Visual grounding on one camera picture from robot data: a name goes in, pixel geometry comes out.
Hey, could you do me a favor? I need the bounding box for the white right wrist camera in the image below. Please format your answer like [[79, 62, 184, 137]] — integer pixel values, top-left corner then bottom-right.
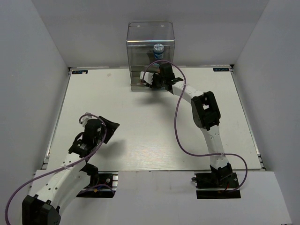
[[140, 71, 153, 85]]

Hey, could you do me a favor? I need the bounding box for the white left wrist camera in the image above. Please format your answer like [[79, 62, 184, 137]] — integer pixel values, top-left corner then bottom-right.
[[79, 112, 93, 127]]

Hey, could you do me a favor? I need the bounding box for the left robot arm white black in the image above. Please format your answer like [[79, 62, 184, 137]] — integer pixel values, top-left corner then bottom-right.
[[22, 113, 120, 225]]

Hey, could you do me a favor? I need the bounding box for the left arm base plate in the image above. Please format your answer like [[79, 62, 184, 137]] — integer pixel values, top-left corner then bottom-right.
[[76, 172, 119, 198]]

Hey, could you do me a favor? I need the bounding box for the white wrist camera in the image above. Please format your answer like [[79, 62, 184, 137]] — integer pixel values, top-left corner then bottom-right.
[[79, 112, 93, 127], [140, 71, 153, 85]]

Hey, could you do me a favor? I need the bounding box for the clear acrylic drawer organizer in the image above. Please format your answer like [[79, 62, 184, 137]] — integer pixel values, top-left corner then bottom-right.
[[126, 21, 175, 91]]

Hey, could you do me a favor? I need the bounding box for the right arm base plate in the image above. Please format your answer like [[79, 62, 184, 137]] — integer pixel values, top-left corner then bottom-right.
[[191, 172, 241, 200]]

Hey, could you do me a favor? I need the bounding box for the cleaning gel jar blue label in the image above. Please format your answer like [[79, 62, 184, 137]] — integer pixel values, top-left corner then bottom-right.
[[153, 43, 164, 60]]

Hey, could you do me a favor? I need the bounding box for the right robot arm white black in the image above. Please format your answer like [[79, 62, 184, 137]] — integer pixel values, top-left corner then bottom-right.
[[140, 62, 233, 187]]

